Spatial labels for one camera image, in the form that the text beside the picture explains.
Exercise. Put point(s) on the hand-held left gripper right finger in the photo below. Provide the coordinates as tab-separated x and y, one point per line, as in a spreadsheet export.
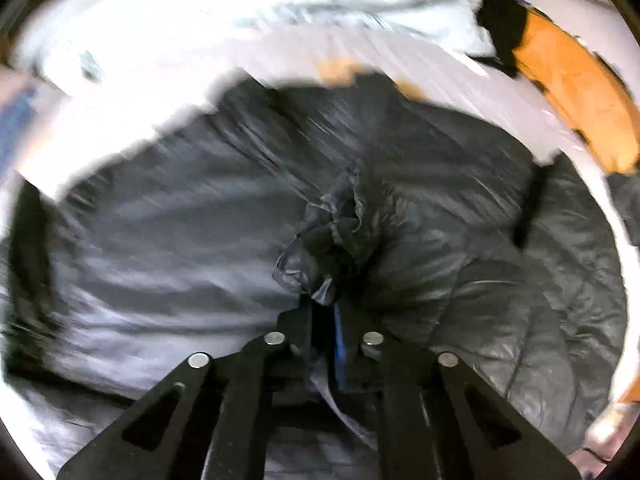
341	345

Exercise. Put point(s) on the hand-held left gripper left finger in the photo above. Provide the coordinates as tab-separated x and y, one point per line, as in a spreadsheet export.
300	330

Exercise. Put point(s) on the black puffer jacket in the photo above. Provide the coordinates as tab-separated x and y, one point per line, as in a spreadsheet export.
200	200

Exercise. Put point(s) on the grey heart print bed sheet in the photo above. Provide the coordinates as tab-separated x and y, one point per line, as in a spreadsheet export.
425	85

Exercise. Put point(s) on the dark grey garment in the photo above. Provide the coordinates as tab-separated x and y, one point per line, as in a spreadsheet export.
625	205

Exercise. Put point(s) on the light blue duvet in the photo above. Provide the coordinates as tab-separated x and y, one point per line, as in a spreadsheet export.
250	5

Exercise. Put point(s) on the yellow cushion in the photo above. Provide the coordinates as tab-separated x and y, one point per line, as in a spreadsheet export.
580	90

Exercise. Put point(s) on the blue pillow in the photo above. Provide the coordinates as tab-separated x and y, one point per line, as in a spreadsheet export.
15	125

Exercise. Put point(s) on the black garment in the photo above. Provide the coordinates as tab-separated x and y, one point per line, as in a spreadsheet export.
502	25

